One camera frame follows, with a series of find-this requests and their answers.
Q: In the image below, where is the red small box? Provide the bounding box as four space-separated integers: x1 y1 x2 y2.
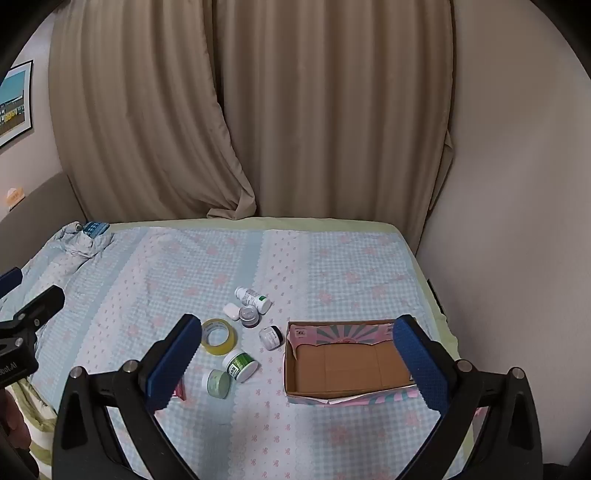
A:
172 377 187 401

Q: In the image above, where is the pale green cream jar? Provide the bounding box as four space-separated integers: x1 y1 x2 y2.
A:
201 369 231 399

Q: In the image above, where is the green white labelled jar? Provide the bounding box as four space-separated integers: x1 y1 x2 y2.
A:
222 348 259 383

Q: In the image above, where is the yellow tape roll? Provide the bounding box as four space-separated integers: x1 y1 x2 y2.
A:
201 319 238 356

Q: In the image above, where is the small silver lidded jar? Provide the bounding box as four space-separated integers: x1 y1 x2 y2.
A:
238 305 260 328

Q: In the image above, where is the white medicine bottle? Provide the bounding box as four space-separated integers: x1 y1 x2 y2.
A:
235 287 273 315

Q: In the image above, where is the person's left hand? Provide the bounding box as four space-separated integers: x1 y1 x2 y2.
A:
1 389 31 450

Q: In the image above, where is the crumpled blue white cloth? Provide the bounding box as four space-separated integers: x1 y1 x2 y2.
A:
47 222 113 266

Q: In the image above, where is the brown sofa backrest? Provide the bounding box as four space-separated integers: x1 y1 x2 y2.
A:
0 173 87 273

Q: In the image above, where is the checked blue pink bedsheet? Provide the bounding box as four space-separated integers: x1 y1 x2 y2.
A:
1 220 457 479

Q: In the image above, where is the blue card pack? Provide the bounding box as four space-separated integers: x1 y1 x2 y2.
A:
82 221 110 239

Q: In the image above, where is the white earbuds case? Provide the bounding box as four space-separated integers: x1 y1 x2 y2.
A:
222 303 240 321

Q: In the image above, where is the open cardboard box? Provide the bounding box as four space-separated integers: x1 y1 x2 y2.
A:
283 320 415 406

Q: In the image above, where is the white jar black band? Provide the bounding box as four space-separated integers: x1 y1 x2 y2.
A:
259 325 283 351

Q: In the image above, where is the beige curtain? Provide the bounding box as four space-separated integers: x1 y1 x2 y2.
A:
49 1 455 248

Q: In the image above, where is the framed wall picture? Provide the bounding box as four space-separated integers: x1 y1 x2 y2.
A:
0 60 34 148

